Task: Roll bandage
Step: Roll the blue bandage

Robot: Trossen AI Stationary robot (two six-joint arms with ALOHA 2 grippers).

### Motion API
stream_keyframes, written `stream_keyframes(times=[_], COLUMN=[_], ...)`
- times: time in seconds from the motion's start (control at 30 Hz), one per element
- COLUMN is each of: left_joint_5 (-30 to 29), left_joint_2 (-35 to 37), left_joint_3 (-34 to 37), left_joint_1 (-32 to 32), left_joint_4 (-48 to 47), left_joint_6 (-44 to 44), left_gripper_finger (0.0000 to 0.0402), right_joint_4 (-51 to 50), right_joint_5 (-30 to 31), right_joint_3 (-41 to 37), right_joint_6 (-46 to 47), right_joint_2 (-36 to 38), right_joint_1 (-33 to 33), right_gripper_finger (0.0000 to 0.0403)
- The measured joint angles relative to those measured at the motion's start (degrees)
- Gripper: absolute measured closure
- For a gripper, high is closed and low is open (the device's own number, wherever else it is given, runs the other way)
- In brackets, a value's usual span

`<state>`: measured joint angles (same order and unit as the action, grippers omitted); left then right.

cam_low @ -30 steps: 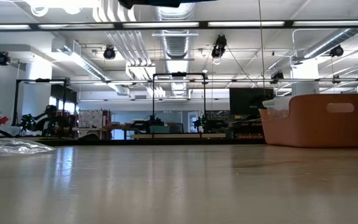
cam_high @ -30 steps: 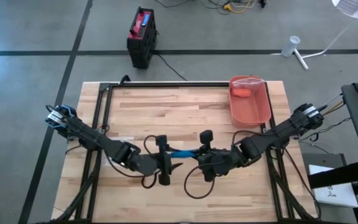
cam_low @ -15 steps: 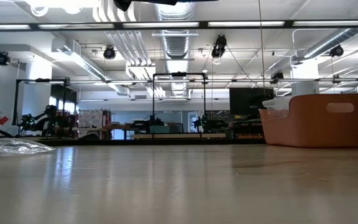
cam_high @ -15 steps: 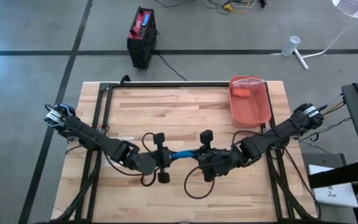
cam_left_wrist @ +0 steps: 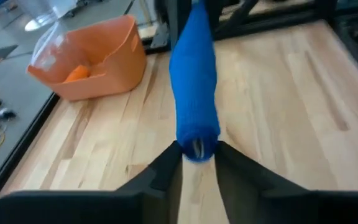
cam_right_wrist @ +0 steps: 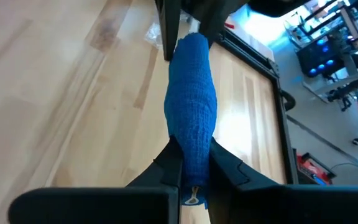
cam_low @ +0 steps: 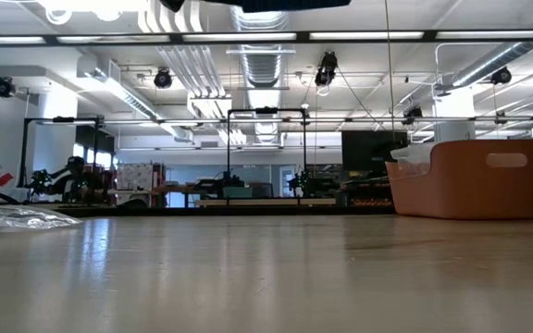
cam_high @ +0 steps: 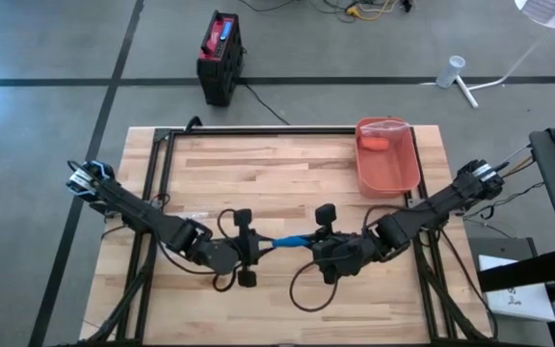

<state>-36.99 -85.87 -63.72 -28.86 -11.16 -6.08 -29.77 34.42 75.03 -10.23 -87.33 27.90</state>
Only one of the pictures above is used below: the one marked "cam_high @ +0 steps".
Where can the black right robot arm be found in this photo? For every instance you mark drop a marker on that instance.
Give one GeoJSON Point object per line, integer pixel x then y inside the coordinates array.
{"type": "Point", "coordinates": [431, 207]}

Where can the red and black battery box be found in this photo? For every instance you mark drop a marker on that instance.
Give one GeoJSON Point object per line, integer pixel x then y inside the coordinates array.
{"type": "Point", "coordinates": [219, 72]}

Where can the black power plug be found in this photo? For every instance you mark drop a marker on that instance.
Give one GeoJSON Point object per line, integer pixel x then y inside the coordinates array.
{"type": "Point", "coordinates": [406, 5]}

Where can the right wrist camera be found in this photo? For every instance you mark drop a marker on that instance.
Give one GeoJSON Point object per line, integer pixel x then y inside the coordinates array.
{"type": "Point", "coordinates": [354, 253]}

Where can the blue elastic bandage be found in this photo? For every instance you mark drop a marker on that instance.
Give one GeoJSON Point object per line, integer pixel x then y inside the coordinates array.
{"type": "Point", "coordinates": [292, 241]}

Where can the white floor stand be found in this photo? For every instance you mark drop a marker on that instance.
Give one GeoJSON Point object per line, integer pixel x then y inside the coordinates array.
{"type": "Point", "coordinates": [466, 91]}

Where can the white paper sheet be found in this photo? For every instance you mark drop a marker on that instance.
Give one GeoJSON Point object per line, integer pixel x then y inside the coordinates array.
{"type": "Point", "coordinates": [513, 303]}

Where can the white round object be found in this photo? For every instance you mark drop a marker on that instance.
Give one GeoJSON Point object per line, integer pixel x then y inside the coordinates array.
{"type": "Point", "coordinates": [552, 12]}

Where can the orange plastic bin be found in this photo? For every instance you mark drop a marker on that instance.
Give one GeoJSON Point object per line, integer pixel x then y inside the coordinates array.
{"type": "Point", "coordinates": [388, 173]}

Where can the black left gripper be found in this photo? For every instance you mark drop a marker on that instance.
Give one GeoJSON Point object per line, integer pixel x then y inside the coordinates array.
{"type": "Point", "coordinates": [249, 250]}

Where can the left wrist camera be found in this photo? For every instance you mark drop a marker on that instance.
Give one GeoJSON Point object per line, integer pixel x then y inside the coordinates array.
{"type": "Point", "coordinates": [233, 250]}

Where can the orange elastic bandage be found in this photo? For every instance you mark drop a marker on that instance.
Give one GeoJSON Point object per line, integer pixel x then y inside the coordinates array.
{"type": "Point", "coordinates": [374, 143]}

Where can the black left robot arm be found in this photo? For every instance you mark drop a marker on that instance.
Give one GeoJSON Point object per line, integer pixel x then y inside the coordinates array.
{"type": "Point", "coordinates": [138, 212]}

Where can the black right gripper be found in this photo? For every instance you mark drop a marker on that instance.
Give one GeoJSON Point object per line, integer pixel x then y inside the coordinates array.
{"type": "Point", "coordinates": [330, 250]}

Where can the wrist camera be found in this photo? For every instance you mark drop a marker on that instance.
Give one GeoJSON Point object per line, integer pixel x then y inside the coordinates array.
{"type": "Point", "coordinates": [354, 253]}
{"type": "Point", "coordinates": [233, 250]}

